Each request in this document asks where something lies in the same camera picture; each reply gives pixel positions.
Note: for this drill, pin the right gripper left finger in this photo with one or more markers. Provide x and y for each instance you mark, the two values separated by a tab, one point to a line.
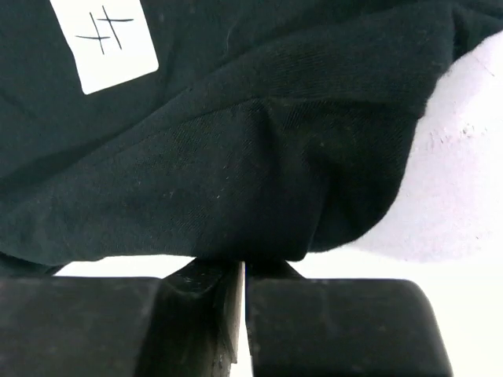
186	324

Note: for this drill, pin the white paper label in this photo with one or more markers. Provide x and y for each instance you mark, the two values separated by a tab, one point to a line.
110	41

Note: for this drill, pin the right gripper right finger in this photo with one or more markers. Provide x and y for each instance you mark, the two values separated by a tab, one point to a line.
302	327

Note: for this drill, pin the black t-shirt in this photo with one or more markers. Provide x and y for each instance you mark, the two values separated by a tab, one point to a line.
270	130

